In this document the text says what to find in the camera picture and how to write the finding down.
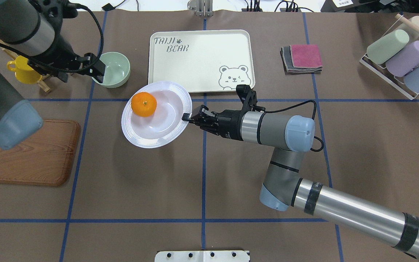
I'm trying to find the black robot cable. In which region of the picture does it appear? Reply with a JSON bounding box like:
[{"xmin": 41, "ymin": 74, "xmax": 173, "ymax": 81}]
[{"xmin": 260, "ymin": 100, "xmax": 325, "ymax": 152}]

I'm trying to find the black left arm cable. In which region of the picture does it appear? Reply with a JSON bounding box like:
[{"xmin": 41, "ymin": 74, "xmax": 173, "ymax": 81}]
[{"xmin": 0, "ymin": 4, "xmax": 104, "ymax": 71}]

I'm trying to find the white round plate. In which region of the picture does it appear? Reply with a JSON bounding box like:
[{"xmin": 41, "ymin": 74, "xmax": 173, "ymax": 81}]
[{"xmin": 121, "ymin": 81, "xmax": 192, "ymax": 148}]

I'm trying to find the purple cup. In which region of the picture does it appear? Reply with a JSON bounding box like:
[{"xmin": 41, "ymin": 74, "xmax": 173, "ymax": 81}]
[{"xmin": 386, "ymin": 40, "xmax": 419, "ymax": 77}]

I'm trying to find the yellow mug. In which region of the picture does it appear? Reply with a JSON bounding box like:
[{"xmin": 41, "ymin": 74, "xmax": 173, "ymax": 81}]
[{"xmin": 7, "ymin": 55, "xmax": 42, "ymax": 84}]

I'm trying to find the green cup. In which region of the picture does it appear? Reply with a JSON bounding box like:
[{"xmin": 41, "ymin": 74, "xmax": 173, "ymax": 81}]
[{"xmin": 366, "ymin": 29, "xmax": 410, "ymax": 64}]

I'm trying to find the pink cloth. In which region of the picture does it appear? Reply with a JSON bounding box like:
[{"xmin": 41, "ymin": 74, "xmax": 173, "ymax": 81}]
[{"xmin": 290, "ymin": 44, "xmax": 323, "ymax": 69}]

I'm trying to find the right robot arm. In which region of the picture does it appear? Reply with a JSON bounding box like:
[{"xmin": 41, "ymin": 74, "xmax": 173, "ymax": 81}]
[{"xmin": 176, "ymin": 101, "xmax": 419, "ymax": 262}]

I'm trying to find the brown wooden cutting board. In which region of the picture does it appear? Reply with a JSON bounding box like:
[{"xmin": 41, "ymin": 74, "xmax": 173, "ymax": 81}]
[{"xmin": 0, "ymin": 119, "xmax": 80, "ymax": 186}]

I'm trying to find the aluminium frame post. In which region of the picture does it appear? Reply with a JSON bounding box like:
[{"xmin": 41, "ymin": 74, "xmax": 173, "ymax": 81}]
[{"xmin": 187, "ymin": 0, "xmax": 214, "ymax": 18}]

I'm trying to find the green ceramic bowl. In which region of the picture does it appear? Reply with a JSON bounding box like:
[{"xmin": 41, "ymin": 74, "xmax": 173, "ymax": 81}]
[{"xmin": 92, "ymin": 52, "xmax": 130, "ymax": 88}]

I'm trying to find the orange fruit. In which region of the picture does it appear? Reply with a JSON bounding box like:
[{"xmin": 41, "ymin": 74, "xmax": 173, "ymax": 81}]
[{"xmin": 130, "ymin": 92, "xmax": 157, "ymax": 117}]

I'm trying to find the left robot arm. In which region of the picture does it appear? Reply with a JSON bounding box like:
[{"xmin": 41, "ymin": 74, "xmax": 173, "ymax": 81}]
[{"xmin": 0, "ymin": 0, "xmax": 106, "ymax": 150}]

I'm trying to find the cream bear tray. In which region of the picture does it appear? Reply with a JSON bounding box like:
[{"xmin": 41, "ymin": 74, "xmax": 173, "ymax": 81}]
[{"xmin": 148, "ymin": 29, "xmax": 256, "ymax": 93}]

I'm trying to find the white wire cup rack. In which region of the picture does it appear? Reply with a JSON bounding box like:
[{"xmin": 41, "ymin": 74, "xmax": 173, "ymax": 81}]
[{"xmin": 360, "ymin": 13, "xmax": 419, "ymax": 100}]

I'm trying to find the wooden peg drying rack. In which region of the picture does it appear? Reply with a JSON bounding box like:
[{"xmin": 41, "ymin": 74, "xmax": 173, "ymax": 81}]
[{"xmin": 2, "ymin": 48, "xmax": 51, "ymax": 93}]

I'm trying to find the grey cloth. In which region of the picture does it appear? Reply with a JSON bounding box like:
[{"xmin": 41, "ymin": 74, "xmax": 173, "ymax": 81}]
[{"xmin": 280, "ymin": 45, "xmax": 323, "ymax": 74}]

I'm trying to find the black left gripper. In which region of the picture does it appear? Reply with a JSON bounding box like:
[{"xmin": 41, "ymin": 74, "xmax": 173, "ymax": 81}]
[{"xmin": 28, "ymin": 35, "xmax": 106, "ymax": 82}]

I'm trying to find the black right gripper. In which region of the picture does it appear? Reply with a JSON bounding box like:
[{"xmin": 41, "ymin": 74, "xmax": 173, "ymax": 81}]
[{"xmin": 181, "ymin": 105, "xmax": 243, "ymax": 140}]

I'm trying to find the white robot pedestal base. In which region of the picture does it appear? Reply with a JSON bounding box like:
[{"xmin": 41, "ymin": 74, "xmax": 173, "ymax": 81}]
[{"xmin": 154, "ymin": 250, "xmax": 251, "ymax": 262}]

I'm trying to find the small black device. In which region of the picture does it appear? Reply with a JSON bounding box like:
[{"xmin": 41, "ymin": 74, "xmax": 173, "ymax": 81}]
[{"xmin": 101, "ymin": 3, "xmax": 116, "ymax": 12}]

